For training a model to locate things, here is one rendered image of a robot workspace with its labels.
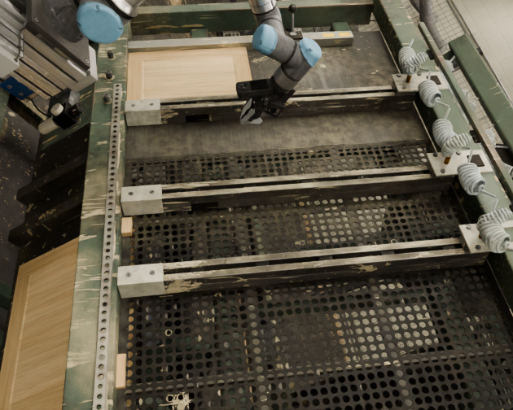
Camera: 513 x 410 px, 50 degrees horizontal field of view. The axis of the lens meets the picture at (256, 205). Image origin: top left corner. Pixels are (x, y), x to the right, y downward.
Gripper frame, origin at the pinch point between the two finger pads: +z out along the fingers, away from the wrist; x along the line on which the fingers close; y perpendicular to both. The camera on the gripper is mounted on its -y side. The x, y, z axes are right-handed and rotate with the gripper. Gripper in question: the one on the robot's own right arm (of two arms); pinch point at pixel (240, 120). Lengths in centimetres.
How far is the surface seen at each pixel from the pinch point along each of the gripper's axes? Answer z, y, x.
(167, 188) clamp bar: 21.1, -18.1, -16.5
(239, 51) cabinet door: 15, 22, 57
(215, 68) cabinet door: 21, 12, 48
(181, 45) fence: 27, 2, 63
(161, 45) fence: 31, -5, 64
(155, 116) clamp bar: 28.9, -14.2, 20.9
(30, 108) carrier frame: 110, -35, 86
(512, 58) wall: 71, 537, 328
